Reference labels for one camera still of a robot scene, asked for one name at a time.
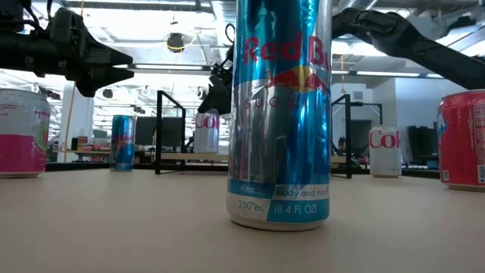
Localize white pink Spindrift can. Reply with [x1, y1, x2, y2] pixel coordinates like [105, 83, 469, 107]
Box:
[0, 88, 52, 179]

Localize black aluminium table frame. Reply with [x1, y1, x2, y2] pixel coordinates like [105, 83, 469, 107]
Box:
[45, 162, 440, 179]

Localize ceiling light strip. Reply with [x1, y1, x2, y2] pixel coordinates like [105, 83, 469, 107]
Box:
[134, 63, 205, 71]
[355, 70, 421, 77]

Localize black office chair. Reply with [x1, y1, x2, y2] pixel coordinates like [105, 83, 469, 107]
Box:
[405, 124, 440, 170]

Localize black ceiling-mounted camera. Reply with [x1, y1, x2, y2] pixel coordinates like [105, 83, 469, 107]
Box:
[165, 32, 186, 53]

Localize black computer monitor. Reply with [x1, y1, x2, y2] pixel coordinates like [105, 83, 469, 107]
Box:
[161, 116, 185, 149]
[135, 116, 157, 147]

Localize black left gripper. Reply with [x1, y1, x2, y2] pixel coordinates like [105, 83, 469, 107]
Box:
[44, 6, 135, 99]

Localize red soda can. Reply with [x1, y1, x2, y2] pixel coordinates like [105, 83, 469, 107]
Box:
[436, 89, 485, 193]

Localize silver Diet Coke can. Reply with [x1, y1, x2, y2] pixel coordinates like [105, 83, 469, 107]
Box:
[368, 124, 402, 178]
[192, 108, 221, 155]

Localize light wooden desk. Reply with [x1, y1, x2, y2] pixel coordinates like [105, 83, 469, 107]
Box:
[56, 149, 113, 156]

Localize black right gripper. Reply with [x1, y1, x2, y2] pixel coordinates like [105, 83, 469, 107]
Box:
[196, 42, 236, 115]

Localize black metal shelf side frame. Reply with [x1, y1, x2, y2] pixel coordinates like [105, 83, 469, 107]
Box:
[330, 93, 383, 180]
[154, 89, 187, 176]

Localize blue silver Red Bull can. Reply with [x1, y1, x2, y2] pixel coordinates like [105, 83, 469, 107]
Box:
[109, 115, 136, 172]
[226, 0, 333, 232]

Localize yellow cable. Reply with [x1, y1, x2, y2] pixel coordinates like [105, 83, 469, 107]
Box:
[63, 81, 77, 152]

